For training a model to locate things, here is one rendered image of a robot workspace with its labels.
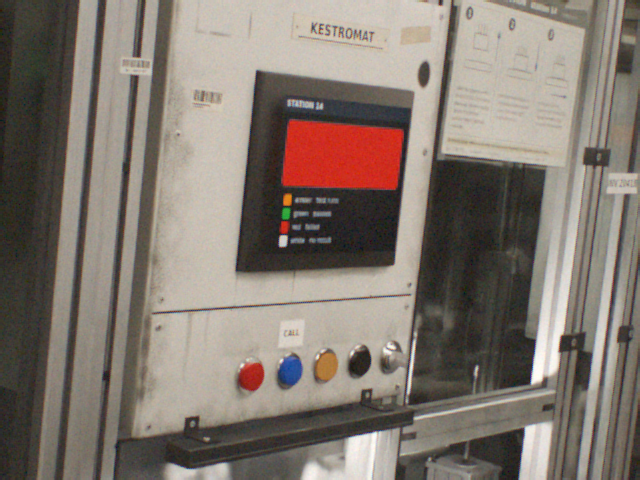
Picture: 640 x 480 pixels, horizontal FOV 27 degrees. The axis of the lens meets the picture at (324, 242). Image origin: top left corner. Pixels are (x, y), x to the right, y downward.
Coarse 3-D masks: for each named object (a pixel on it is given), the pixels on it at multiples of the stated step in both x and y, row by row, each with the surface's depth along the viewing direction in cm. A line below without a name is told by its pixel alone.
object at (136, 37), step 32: (128, 0) 117; (128, 32) 117; (128, 96) 119; (128, 128) 120; (128, 160) 120; (128, 192) 120; (128, 224) 121; (128, 256) 121; (96, 288) 119; (128, 288) 122; (96, 320) 120; (96, 352) 120; (96, 384) 121; (96, 416) 121; (96, 448) 122; (608, 448) 203
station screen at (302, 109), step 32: (288, 96) 130; (288, 128) 131; (384, 128) 142; (288, 192) 132; (320, 192) 136; (352, 192) 140; (384, 192) 144; (288, 224) 133; (320, 224) 137; (352, 224) 141; (384, 224) 145
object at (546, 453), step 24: (432, 0) 151; (624, 0) 185; (600, 72) 183; (600, 96) 184; (432, 144) 155; (600, 144) 186; (600, 168) 187; (576, 264) 186; (576, 288) 187; (408, 336) 158; (384, 432) 157; (528, 432) 191; (552, 432) 188; (528, 456) 191; (552, 456) 190
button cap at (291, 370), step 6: (288, 360) 139; (294, 360) 139; (282, 366) 138; (288, 366) 138; (294, 366) 139; (300, 366) 140; (282, 372) 138; (288, 372) 138; (294, 372) 139; (300, 372) 140; (282, 378) 138; (288, 378) 139; (294, 378) 139; (300, 378) 140; (288, 384) 139; (294, 384) 139
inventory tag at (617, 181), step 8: (616, 176) 191; (624, 176) 193; (632, 176) 195; (608, 184) 190; (616, 184) 191; (624, 184) 193; (632, 184) 195; (608, 192) 190; (616, 192) 192; (624, 192) 194; (632, 192) 195
